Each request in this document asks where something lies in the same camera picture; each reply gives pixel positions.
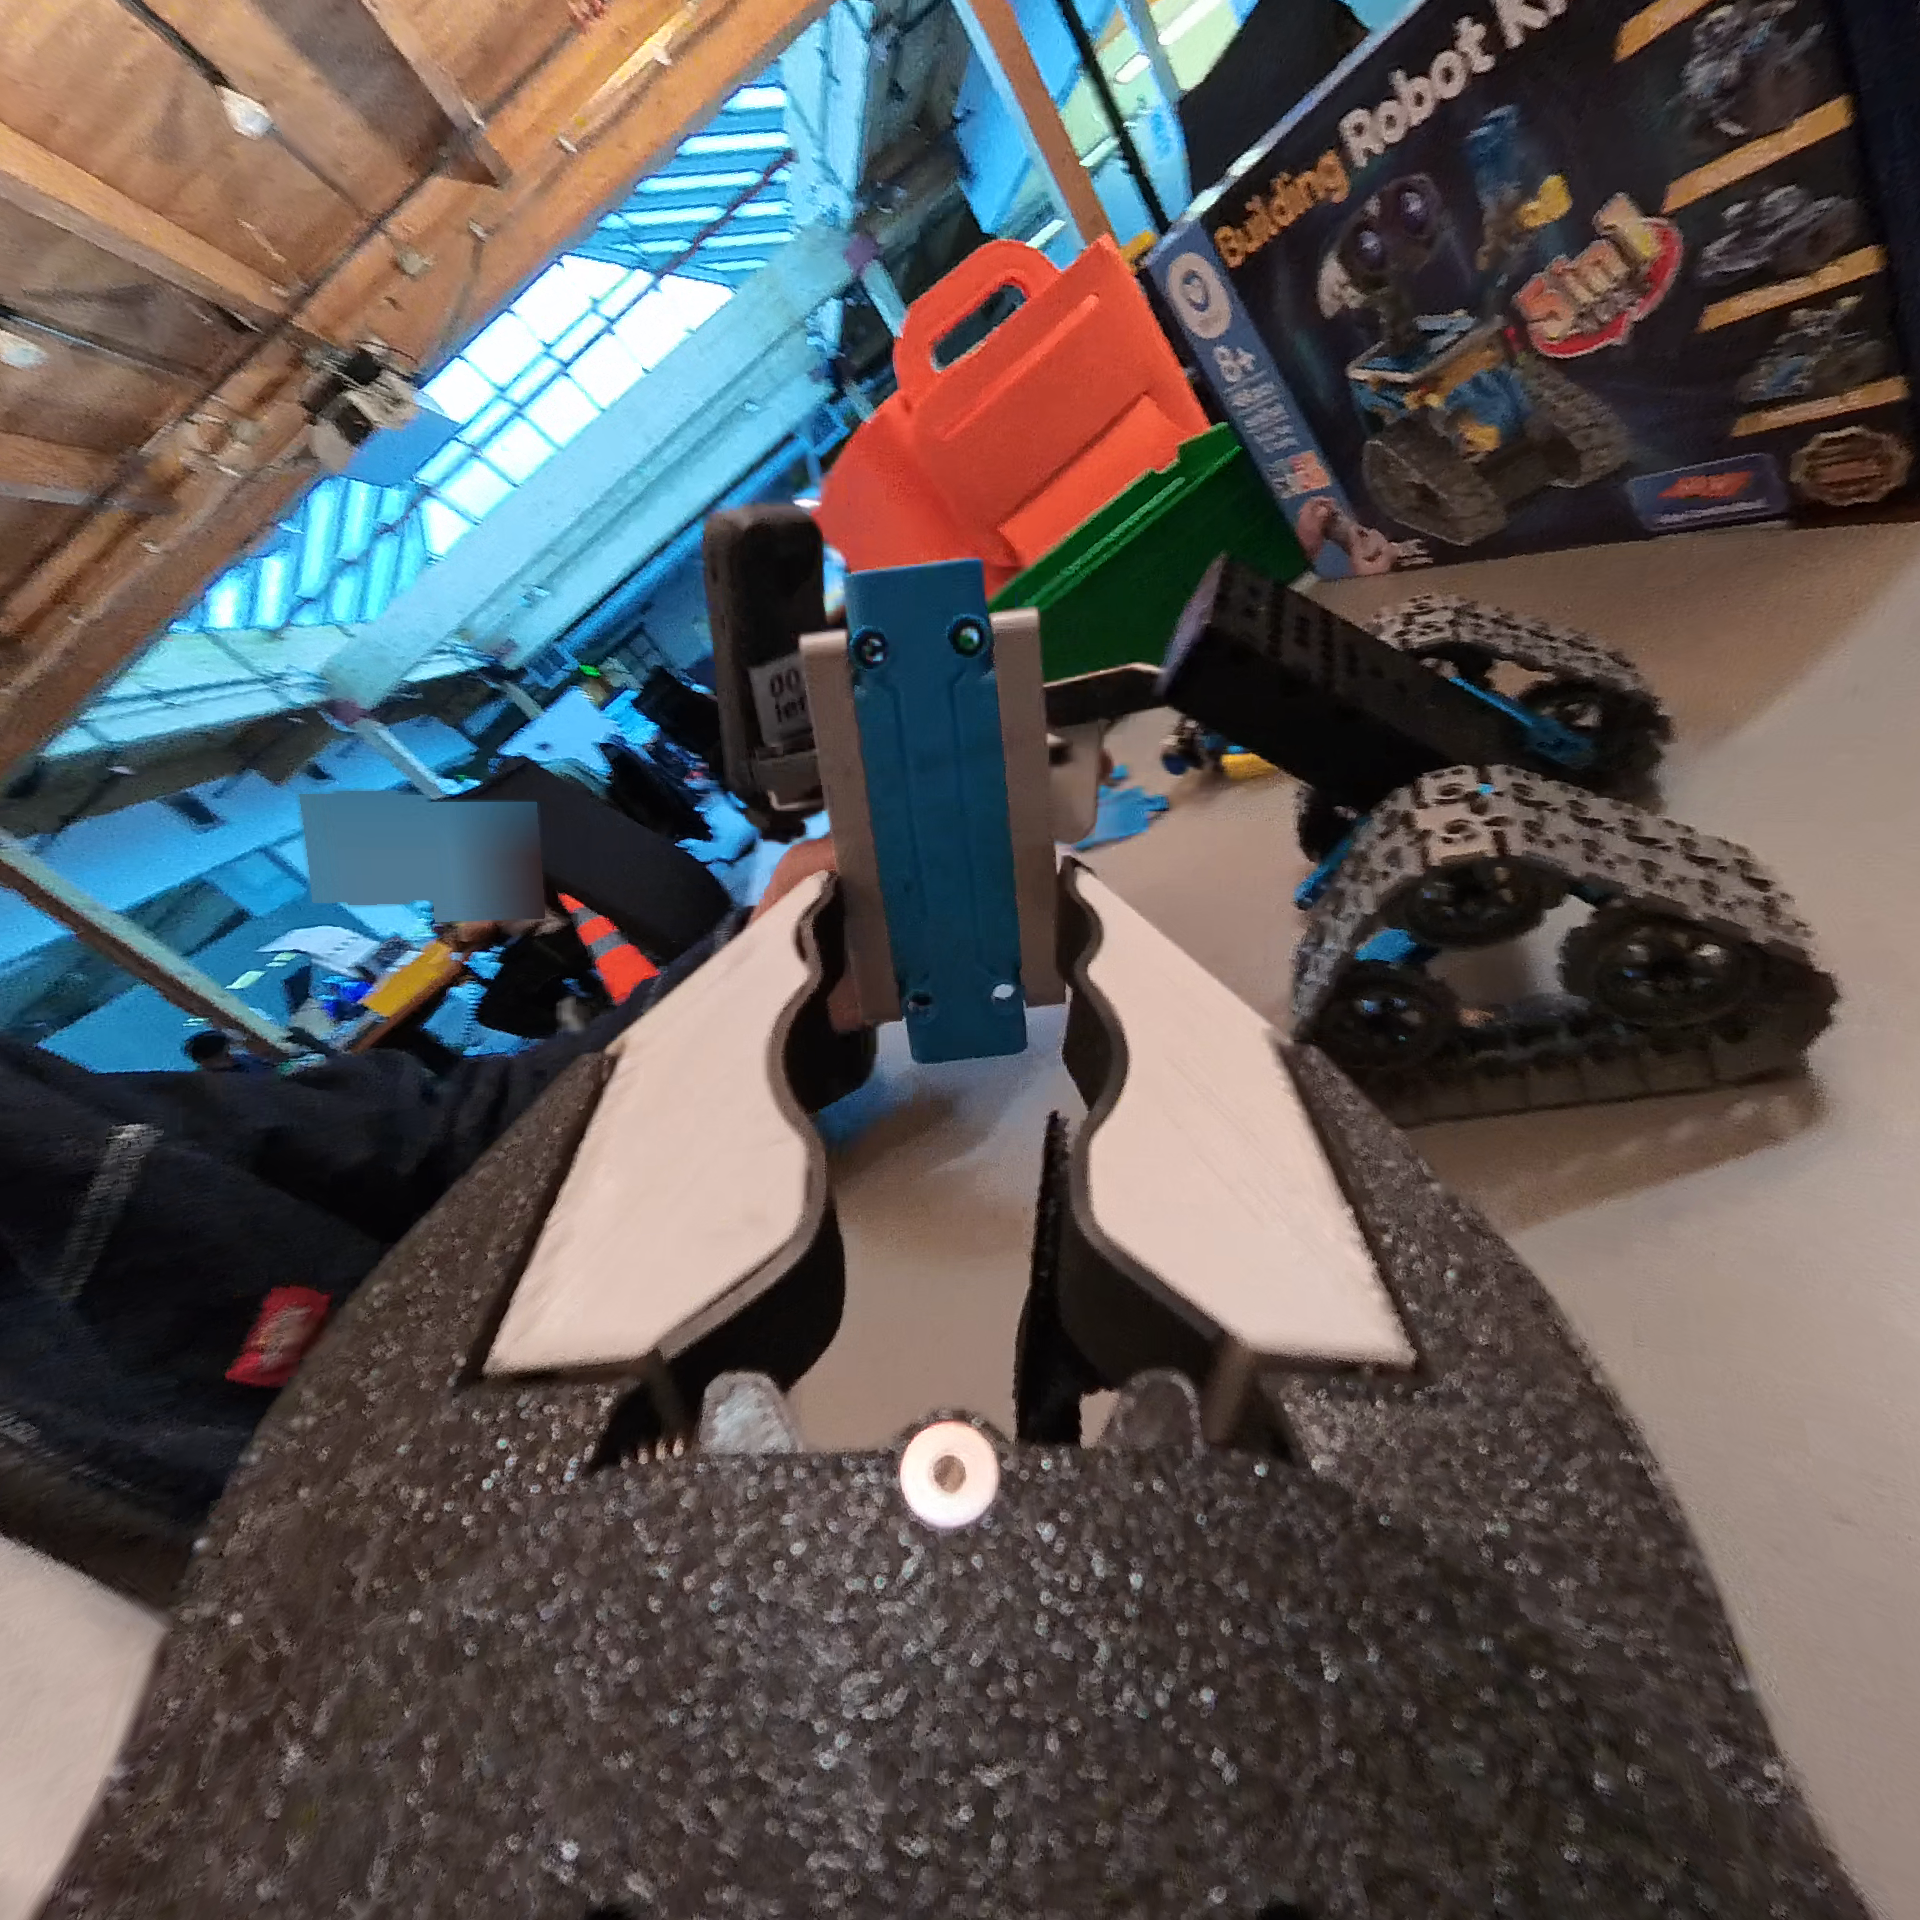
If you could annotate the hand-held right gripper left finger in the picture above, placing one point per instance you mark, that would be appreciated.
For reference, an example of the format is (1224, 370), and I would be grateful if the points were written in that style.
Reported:
(675, 1185)

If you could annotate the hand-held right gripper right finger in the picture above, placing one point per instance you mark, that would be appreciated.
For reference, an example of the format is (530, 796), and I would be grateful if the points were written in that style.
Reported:
(1231, 1185)

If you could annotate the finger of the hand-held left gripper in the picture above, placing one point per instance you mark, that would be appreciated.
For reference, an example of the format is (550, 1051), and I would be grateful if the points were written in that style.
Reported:
(1078, 787)

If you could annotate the blue grey toy module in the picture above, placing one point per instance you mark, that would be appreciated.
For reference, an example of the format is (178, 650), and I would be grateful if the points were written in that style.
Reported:
(938, 809)

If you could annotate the blue grey tracked toy robot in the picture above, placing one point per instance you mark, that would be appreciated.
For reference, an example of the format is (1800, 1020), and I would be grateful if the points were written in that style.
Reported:
(1500, 901)

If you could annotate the person's left forearm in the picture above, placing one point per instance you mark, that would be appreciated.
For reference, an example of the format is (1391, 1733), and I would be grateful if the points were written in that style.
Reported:
(525, 1080)

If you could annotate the grey desk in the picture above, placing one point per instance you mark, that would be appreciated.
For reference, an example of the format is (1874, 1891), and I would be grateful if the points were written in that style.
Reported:
(1652, 1349)

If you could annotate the person's left hand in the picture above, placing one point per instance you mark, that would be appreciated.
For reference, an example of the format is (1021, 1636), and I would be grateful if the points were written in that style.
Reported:
(796, 877)

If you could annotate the blue flat plastic piece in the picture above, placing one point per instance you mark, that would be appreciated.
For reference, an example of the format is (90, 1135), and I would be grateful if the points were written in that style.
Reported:
(1125, 812)

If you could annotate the blue white toy assembly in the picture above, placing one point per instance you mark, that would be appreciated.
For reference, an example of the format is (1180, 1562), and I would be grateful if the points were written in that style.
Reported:
(1224, 753)

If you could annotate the green plastic bin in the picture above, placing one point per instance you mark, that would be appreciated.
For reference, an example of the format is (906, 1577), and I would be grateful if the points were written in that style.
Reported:
(1141, 556)

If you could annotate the orange plastic case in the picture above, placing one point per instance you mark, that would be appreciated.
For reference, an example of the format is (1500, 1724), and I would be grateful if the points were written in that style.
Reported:
(990, 421)

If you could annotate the skylight window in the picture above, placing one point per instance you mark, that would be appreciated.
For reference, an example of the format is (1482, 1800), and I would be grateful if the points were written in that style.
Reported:
(571, 346)

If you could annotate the yellow box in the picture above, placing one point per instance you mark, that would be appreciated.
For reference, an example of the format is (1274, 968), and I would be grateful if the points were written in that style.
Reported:
(406, 979)

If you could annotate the white ceiling mounted device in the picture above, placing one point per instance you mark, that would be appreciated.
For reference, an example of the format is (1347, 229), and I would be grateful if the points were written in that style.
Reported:
(360, 397)

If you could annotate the person's denim jacket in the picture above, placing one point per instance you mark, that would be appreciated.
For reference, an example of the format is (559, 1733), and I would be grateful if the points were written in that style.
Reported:
(150, 1276)

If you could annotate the dark printed toy kit box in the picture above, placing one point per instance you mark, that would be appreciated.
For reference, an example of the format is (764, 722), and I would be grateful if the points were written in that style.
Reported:
(1576, 269)

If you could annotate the person's white shirt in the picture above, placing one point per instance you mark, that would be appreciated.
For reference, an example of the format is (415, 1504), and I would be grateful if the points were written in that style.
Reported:
(67, 1724)

